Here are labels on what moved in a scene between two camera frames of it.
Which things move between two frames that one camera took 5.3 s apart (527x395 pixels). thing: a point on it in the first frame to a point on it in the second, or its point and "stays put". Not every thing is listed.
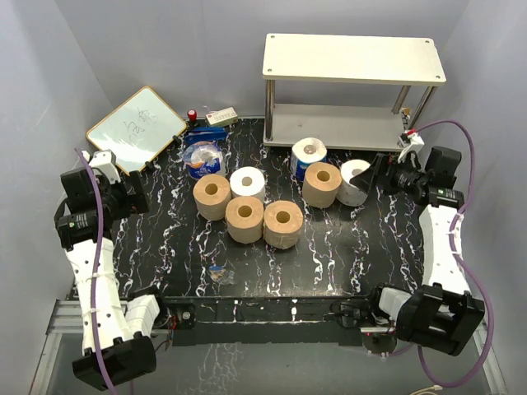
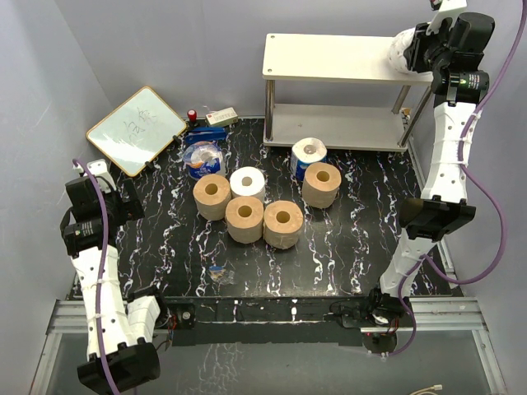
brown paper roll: (320, 184) stays put
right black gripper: (379, 172) to (420, 40)
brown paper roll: (282, 220) stays put
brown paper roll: (244, 217) stays put
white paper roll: (248, 181) stays put
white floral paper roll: (348, 193) to (396, 48)
